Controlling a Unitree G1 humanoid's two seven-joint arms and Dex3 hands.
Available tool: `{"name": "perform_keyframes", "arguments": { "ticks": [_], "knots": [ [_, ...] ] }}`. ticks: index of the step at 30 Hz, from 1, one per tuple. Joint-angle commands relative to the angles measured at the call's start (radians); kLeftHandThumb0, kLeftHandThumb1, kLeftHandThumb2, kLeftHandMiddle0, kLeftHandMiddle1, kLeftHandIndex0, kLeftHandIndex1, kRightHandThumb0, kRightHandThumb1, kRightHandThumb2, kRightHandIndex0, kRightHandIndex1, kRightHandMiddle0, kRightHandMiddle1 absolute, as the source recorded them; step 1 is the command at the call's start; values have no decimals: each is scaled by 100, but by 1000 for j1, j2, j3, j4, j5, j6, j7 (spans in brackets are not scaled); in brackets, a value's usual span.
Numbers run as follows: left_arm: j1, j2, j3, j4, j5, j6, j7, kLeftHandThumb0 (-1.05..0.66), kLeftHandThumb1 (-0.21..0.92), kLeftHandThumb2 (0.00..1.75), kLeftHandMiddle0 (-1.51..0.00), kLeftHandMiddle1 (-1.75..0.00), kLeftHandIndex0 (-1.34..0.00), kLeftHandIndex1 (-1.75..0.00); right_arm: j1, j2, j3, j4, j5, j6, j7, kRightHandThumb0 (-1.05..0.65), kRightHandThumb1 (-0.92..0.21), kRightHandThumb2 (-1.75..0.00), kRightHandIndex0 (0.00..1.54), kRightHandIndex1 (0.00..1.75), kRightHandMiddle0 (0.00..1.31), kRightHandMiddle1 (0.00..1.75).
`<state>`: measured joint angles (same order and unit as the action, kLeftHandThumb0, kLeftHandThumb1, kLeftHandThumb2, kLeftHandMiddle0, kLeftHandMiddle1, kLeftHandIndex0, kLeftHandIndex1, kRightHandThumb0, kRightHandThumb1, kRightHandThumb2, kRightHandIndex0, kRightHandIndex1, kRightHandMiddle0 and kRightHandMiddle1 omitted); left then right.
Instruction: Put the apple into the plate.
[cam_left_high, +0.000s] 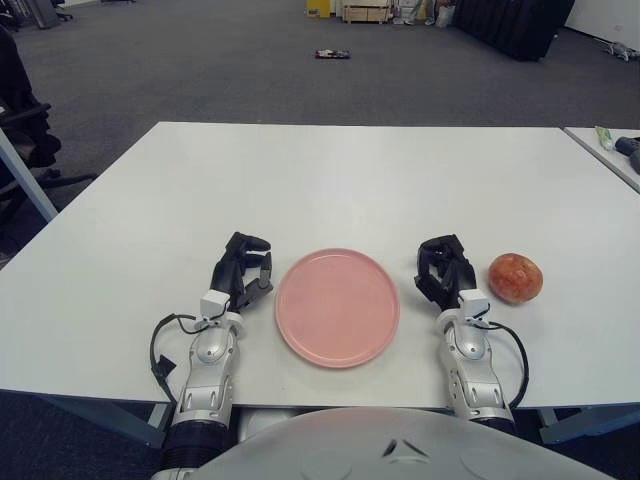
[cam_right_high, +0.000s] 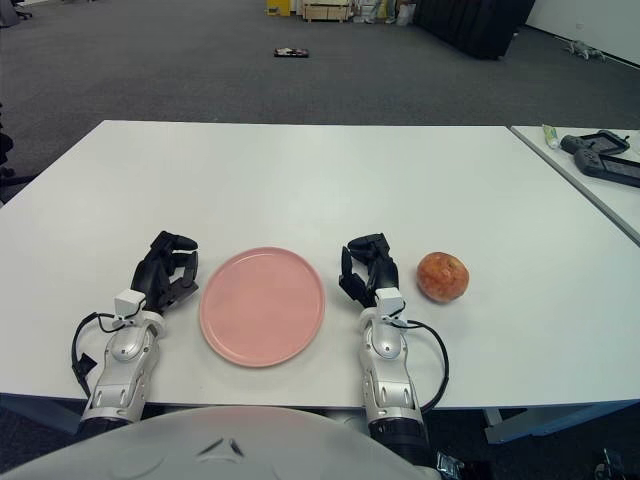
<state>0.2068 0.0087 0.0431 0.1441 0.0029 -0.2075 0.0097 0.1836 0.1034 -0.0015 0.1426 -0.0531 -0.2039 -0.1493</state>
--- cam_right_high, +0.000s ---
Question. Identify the green white tube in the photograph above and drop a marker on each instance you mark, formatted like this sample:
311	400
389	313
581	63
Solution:
550	136

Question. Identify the grey robot dog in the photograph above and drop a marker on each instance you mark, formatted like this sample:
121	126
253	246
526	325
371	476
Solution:
586	50

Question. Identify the small dark tray on floor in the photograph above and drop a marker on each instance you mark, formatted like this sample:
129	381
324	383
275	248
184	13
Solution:
291	52

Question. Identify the grey robot torso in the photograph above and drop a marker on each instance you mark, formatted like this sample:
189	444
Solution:
200	450

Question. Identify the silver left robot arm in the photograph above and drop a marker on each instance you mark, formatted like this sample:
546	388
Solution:
122	360

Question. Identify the pink round plate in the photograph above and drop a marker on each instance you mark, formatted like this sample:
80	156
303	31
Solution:
262	310

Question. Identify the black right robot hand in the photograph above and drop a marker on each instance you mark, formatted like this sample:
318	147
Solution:
382	267

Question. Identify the white plastic bag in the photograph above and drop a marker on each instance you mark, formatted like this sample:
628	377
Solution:
406	14

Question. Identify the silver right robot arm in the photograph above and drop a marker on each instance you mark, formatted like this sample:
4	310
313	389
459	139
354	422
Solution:
387	370

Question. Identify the black curtain partition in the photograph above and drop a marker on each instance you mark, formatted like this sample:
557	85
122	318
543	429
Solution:
470	25

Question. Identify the black handheld controller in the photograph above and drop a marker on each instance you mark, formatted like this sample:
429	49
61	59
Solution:
595	142
615	169

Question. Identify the yellow box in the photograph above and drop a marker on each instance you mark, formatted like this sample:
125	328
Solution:
278	6

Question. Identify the blue-grey table frame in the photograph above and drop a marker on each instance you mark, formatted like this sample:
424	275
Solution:
550	417

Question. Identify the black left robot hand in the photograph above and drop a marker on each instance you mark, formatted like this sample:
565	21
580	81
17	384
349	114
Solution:
157	272

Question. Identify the wooden pallet crate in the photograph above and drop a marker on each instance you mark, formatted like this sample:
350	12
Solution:
325	11

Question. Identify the white side table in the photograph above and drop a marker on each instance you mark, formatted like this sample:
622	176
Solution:
620	205

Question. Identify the black office chair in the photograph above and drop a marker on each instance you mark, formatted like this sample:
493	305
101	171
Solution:
5	145

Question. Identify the red-orange apple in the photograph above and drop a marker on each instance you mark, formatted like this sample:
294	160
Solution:
442	277

